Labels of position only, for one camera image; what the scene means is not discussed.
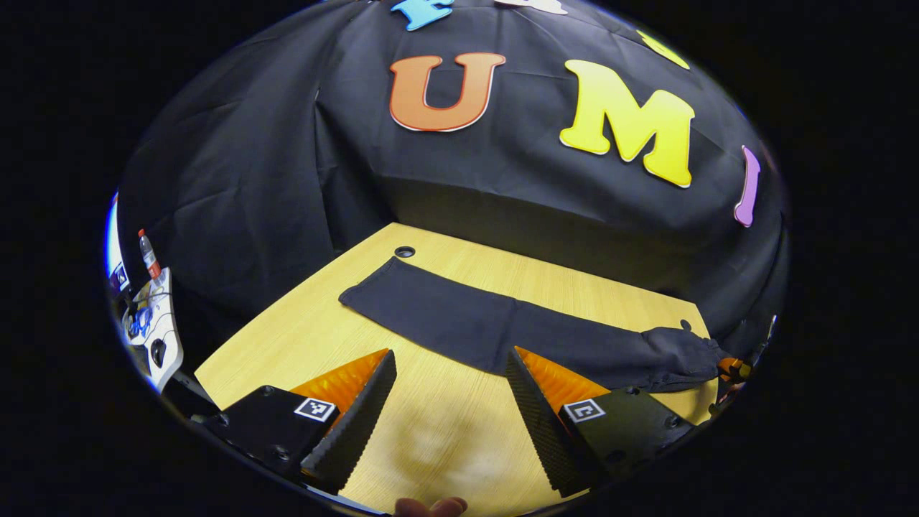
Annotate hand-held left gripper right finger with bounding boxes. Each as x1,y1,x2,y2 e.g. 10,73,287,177
505,345,696,498

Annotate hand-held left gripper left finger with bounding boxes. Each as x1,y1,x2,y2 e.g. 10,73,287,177
203,349,398,495

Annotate dark grey jeans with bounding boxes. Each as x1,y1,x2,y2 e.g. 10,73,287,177
338,256,729,393

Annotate white side table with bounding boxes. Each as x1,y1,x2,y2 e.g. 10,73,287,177
121,268,185,393

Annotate black backdrop cloth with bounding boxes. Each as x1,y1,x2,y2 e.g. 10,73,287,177
115,0,790,367

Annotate plastic bottle red label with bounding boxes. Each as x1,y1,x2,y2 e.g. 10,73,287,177
138,228,163,281

